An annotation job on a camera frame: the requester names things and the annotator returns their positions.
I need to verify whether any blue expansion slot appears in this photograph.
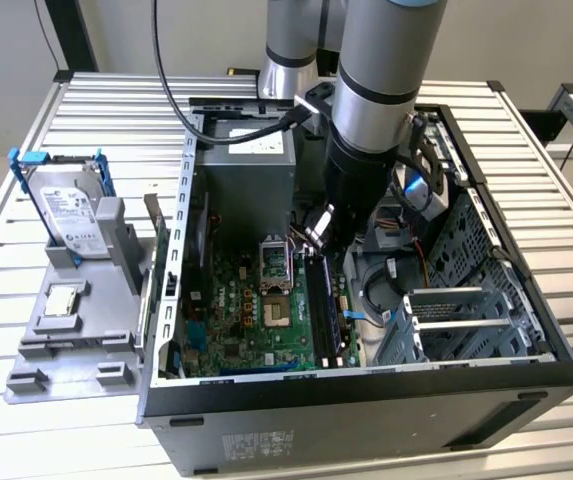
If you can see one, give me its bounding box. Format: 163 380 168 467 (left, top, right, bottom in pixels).
219 362 318 377

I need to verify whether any hard disk in blue carrier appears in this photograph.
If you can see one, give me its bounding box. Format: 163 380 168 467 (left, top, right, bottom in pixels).
9 147 112 262

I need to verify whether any black metal post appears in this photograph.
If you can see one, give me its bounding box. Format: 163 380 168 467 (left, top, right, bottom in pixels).
55 0 100 84

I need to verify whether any black looped cable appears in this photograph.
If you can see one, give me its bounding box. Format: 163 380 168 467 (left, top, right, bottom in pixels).
359 257 400 329

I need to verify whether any green graphics card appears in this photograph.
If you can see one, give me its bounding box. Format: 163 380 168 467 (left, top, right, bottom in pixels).
143 191 173 326

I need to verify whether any silver CPU chip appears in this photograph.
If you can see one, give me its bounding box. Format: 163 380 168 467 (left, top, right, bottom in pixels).
45 287 78 316

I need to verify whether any silver camera box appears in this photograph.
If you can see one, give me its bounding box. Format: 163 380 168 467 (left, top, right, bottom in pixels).
398 167 450 217

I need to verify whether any grey power supply box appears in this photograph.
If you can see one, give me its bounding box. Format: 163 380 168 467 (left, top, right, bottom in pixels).
199 118 297 246

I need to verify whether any long black camera cable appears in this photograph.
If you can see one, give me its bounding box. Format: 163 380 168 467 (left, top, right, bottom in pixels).
152 0 312 147

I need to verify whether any CPU socket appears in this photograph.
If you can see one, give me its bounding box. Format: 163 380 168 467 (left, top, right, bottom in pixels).
263 293 295 329

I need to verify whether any grey parts rack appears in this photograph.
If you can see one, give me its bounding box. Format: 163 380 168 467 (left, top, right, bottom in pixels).
4 196 160 406

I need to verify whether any orange wire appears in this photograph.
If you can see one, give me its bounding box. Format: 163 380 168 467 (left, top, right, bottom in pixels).
412 237 430 290

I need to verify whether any green motherboard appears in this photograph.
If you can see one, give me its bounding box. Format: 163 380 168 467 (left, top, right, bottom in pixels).
178 232 362 379

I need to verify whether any black table bracket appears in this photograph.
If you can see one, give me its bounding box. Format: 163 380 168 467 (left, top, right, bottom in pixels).
519 108 567 144

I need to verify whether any wire locking lever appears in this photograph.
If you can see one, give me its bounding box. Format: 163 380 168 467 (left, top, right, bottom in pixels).
287 238 298 294

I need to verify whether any metal socket cover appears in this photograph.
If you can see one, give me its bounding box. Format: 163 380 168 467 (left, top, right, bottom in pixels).
258 233 292 296

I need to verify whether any silver expansion slot cover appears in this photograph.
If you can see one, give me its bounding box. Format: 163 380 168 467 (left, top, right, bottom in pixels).
414 318 515 335

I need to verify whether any black open PC case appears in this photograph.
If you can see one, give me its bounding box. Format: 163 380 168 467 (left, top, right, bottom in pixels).
135 95 573 476

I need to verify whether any black RAM slot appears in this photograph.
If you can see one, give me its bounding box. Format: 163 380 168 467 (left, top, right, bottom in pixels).
305 247 332 370
319 247 346 370

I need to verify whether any camera on black bracket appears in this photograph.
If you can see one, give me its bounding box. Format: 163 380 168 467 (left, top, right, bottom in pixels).
293 82 340 124

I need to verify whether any short black camera cable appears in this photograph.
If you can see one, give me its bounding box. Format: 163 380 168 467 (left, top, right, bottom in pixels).
390 112 450 221

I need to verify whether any RAM stick with blue label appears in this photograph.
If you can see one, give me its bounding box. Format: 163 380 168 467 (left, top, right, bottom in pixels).
319 253 343 351

